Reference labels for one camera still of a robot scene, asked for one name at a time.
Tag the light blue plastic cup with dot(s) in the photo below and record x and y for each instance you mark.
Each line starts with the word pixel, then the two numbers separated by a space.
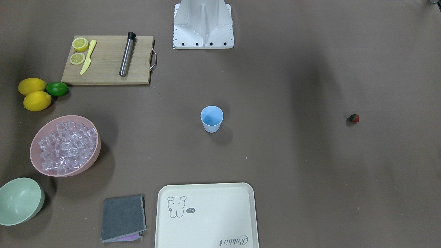
pixel 211 117

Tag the pink bowl of ice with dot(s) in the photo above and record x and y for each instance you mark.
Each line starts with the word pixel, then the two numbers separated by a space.
pixel 66 146

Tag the cream rabbit tray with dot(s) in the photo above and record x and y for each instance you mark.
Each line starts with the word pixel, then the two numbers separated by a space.
pixel 220 215

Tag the steel muddler black cap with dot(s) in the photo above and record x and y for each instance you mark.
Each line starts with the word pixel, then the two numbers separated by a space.
pixel 128 52

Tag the red strawberry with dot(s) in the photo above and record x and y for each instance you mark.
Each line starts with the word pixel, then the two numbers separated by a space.
pixel 354 118

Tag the grey folded cloth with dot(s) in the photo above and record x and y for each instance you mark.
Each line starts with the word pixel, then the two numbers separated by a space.
pixel 123 219

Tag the yellow plastic knife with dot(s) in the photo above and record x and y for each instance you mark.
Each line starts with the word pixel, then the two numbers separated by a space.
pixel 87 61

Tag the lemon slice lower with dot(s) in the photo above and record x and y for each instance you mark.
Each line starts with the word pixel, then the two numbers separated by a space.
pixel 77 58

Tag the lemon half upper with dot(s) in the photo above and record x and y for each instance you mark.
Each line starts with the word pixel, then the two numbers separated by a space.
pixel 80 44

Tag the green lime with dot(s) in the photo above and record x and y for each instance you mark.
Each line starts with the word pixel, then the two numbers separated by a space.
pixel 57 89

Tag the yellow lemon lower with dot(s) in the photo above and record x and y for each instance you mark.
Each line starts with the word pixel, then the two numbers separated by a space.
pixel 37 101

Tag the yellow lemon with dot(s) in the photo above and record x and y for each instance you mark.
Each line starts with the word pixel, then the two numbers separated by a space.
pixel 30 85
pixel 37 101

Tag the yellow lemon upper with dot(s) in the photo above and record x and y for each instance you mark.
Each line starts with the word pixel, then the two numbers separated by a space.
pixel 30 85

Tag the mint green bowl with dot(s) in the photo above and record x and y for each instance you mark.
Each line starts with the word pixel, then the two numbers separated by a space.
pixel 20 200

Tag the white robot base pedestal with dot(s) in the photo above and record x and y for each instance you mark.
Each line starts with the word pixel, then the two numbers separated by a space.
pixel 203 24

